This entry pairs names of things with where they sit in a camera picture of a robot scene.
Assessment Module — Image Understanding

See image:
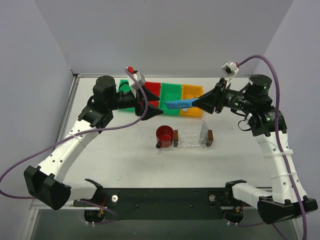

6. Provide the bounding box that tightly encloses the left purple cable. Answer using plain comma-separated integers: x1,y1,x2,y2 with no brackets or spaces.
0,66,151,225

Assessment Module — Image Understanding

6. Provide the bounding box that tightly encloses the red bin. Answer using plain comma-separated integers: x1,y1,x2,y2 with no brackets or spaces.
144,81,161,108

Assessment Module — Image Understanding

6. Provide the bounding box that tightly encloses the red mug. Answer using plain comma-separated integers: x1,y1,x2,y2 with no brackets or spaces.
155,125,174,149

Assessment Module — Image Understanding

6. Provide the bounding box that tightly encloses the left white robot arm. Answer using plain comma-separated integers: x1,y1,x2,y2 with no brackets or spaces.
23,71,163,210

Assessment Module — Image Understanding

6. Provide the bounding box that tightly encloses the left green bin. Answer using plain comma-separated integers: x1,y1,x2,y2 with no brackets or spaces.
117,79,135,113

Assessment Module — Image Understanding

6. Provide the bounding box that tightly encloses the blue toothbrush case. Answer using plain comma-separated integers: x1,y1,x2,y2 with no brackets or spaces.
164,98,198,110

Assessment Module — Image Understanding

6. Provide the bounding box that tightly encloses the right green bin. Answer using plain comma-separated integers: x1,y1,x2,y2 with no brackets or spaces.
158,82,182,116

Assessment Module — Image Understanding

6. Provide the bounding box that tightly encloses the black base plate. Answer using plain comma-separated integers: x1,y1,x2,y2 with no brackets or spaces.
73,187,244,220

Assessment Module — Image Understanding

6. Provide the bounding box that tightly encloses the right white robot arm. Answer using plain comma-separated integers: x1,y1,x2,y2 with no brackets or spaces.
192,74,318,224

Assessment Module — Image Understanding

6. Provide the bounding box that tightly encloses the clear textured oval tray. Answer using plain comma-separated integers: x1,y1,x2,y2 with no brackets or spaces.
163,129,211,151

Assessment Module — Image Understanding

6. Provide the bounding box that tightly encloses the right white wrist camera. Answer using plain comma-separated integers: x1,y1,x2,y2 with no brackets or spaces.
220,61,239,87

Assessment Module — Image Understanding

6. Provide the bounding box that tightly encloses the clear holder with wooden ends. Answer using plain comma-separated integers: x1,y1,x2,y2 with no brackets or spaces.
173,127,214,151

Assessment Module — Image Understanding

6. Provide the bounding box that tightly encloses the green bin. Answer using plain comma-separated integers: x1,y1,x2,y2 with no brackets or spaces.
117,79,135,113
158,82,182,116

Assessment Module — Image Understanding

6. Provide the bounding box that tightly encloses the white toothbrush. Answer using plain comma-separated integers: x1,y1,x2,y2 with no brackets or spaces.
182,95,197,113

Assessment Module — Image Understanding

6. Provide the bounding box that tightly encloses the aluminium frame rail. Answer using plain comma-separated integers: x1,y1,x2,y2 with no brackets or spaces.
29,201,98,210

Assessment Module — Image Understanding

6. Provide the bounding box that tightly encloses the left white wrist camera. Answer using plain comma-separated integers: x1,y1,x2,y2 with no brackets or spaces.
127,71,146,93

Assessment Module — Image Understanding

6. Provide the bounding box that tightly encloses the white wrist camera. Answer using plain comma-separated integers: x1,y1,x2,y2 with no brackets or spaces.
220,61,239,87
127,71,146,93

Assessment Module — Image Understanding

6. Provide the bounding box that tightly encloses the yellow bin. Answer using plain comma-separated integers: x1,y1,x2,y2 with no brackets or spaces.
180,84,203,118

